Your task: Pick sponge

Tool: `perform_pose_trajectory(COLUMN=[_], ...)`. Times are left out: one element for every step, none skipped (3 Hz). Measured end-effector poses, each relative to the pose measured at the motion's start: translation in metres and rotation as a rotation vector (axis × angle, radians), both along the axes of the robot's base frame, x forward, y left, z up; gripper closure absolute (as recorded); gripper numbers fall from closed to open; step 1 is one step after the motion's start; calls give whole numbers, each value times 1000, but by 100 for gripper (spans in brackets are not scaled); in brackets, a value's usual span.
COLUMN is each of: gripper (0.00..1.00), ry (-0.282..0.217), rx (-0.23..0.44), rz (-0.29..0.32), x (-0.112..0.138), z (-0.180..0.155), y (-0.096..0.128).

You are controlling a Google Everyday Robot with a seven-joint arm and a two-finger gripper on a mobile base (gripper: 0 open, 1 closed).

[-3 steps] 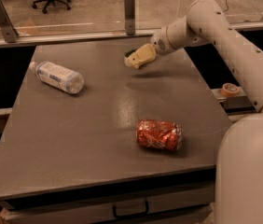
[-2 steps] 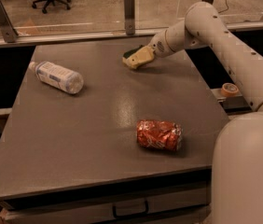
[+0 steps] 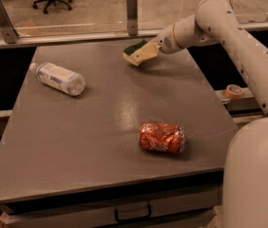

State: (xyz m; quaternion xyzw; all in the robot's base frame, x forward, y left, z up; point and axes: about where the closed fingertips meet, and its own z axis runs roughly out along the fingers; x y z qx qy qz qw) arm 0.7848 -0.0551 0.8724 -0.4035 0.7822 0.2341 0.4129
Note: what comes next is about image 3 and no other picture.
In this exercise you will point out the metal railing bracket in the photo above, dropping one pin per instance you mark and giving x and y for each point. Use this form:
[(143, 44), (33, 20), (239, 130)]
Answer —
[(8, 31), (132, 17)]

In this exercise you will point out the roll of tan tape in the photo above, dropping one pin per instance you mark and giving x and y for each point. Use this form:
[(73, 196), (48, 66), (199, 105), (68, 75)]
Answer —
[(233, 91)]

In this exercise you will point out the left metal railing bracket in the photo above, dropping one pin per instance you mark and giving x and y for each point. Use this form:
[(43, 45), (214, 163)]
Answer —
[(8, 31)]

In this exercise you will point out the grey drawer under table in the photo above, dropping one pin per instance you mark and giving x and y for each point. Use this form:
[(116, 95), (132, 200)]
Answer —
[(192, 207)]

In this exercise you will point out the middle metal railing bracket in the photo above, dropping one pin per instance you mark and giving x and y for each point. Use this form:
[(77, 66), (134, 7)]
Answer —
[(132, 17)]

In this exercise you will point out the green and yellow sponge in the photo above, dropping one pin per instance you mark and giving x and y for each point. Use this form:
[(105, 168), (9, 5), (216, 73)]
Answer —
[(131, 49)]

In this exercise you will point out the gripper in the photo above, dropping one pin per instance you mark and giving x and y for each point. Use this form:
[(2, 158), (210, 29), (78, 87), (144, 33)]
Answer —
[(165, 42)]

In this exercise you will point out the clear plastic water bottle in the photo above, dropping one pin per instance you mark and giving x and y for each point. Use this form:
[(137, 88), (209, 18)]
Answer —
[(65, 80)]

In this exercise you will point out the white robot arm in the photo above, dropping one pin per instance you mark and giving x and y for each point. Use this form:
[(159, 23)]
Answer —
[(245, 178)]

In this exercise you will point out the crushed red soda can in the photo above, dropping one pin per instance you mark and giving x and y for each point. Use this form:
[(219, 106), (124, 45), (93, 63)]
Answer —
[(162, 137)]

